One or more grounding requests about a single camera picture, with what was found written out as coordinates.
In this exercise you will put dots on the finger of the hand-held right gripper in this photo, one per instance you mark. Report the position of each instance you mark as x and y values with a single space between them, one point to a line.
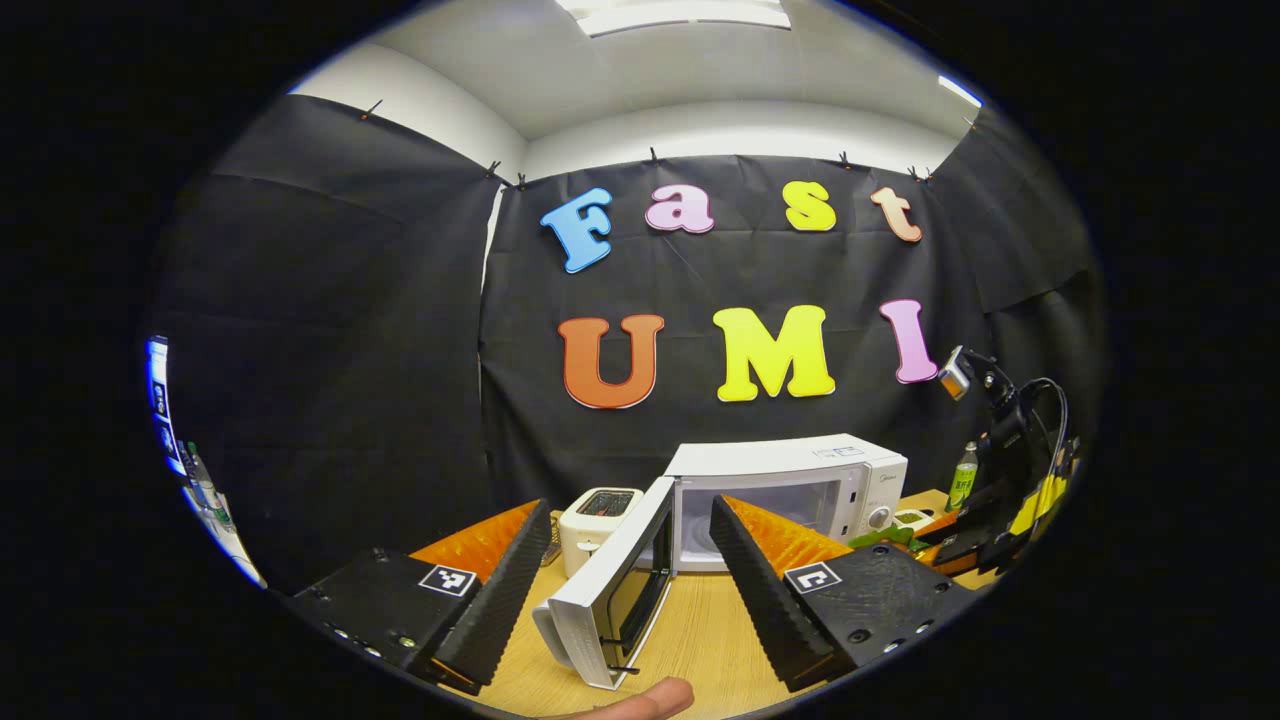
975 545

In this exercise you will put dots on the large ceiling light panel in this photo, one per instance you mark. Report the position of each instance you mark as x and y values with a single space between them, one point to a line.
680 12

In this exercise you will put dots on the green lettuce leaf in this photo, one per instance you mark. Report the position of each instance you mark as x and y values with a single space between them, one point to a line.
880 538

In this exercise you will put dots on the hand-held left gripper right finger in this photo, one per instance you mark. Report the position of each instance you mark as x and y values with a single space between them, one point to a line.
770 610

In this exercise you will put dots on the green drink bottle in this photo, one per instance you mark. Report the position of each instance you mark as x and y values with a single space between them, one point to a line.
963 485

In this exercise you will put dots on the white divided dish with beans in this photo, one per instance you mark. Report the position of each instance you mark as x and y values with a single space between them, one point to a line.
912 518

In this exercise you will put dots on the small ceiling light panel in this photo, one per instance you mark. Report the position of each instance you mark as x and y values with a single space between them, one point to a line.
960 92

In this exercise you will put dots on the white printed board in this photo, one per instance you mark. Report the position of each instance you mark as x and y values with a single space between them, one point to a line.
200 490

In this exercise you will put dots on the white toaster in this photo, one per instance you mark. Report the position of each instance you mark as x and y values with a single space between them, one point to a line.
590 535

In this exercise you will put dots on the white microwave oven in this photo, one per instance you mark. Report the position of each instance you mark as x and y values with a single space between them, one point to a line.
780 460

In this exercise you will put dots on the black backdrop cloth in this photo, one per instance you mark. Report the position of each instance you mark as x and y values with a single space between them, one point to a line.
350 350

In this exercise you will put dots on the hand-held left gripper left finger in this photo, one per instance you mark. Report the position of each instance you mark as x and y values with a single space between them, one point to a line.
500 610

